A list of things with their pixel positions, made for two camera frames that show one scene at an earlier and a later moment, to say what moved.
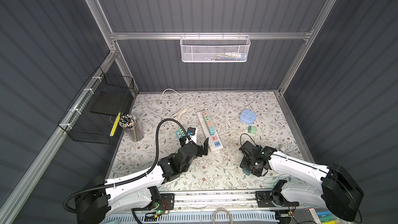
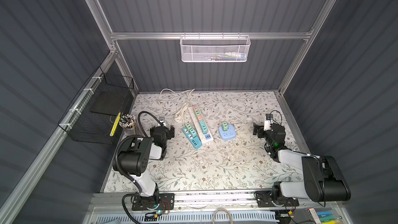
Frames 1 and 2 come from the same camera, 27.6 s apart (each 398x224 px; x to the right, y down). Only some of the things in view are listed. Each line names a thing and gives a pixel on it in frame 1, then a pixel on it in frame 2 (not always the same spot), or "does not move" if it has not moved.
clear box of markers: [321, 215] does not move
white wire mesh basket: [215, 49] does not move
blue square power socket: [247, 116] -> [229, 134]
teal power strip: [180, 133] -> [196, 143]
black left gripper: [200, 152] -> [169, 134]
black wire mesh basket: [91, 118] does not move
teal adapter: [246, 171] -> [204, 129]
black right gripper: [243, 164] -> [261, 130]
